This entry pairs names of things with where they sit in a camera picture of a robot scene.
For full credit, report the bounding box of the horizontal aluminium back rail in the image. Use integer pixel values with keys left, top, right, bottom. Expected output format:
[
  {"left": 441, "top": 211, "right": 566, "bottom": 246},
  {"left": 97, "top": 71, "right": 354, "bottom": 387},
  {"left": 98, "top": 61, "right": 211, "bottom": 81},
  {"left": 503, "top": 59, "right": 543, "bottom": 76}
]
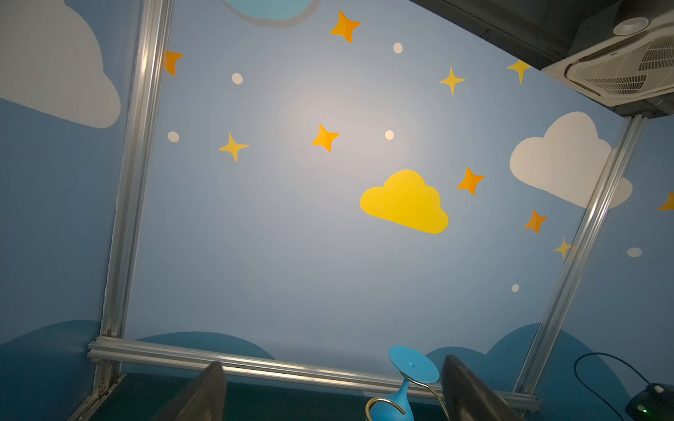
[{"left": 86, "top": 336, "right": 541, "bottom": 412}]

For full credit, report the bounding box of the right aluminium corner post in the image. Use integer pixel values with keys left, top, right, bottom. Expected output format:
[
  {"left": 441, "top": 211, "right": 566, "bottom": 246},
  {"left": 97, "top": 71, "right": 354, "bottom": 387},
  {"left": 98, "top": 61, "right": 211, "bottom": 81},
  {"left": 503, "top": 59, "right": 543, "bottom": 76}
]
[{"left": 514, "top": 114, "right": 648, "bottom": 396}]

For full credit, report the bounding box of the gold wire glass rack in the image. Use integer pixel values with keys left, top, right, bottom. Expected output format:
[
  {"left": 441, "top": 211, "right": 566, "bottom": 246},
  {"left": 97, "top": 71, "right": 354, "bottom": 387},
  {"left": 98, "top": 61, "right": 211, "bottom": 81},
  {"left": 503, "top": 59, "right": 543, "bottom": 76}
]
[{"left": 365, "top": 372, "right": 450, "bottom": 420}]

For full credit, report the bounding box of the blue wine glass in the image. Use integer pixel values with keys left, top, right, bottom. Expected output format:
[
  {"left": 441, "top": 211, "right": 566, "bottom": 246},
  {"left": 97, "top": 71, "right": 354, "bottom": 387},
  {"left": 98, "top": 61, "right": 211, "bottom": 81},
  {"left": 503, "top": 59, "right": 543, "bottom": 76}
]
[{"left": 365, "top": 346, "right": 440, "bottom": 421}]

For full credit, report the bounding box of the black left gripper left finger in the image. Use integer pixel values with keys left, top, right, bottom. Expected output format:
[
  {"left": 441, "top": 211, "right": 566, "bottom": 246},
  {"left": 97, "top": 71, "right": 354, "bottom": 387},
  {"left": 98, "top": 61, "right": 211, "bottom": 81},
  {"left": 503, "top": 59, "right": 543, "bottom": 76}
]
[{"left": 151, "top": 361, "right": 226, "bottom": 421}]

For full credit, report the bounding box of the aluminium corner post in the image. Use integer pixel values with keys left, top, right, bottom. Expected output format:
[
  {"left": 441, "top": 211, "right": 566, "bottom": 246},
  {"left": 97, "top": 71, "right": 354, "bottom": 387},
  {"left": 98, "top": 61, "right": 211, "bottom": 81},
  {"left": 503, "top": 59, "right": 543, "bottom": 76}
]
[
  {"left": 514, "top": 114, "right": 648, "bottom": 396},
  {"left": 65, "top": 0, "right": 176, "bottom": 421}
]

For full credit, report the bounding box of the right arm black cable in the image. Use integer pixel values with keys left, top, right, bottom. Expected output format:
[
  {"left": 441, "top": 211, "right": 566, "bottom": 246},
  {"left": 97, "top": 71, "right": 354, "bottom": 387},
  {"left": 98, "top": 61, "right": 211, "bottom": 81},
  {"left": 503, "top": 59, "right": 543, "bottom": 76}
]
[{"left": 572, "top": 352, "right": 654, "bottom": 421}]

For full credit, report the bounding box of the ceiling air conditioner vent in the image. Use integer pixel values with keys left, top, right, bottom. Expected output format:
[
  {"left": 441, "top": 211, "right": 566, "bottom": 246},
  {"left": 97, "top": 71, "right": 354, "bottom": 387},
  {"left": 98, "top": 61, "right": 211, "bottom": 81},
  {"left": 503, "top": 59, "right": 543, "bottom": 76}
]
[{"left": 542, "top": 12, "right": 673, "bottom": 106}]

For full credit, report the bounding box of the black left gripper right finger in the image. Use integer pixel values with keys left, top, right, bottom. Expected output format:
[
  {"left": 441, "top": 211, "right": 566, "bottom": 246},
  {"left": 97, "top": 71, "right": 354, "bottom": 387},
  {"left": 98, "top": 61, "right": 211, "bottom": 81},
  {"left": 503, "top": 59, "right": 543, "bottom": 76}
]
[{"left": 441, "top": 355, "right": 521, "bottom": 421}]

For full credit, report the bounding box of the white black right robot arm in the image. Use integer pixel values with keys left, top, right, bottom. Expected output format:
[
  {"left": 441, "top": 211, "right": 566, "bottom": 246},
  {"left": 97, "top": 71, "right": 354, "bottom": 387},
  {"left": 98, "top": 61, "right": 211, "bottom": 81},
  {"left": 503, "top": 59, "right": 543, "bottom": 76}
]
[{"left": 625, "top": 383, "right": 674, "bottom": 421}]

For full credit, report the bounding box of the left aluminium corner post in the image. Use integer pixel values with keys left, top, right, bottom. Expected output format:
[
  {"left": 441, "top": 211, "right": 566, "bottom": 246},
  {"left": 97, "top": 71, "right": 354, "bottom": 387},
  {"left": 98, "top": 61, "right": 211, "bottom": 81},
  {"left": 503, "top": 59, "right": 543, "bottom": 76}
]
[{"left": 65, "top": 0, "right": 176, "bottom": 421}]

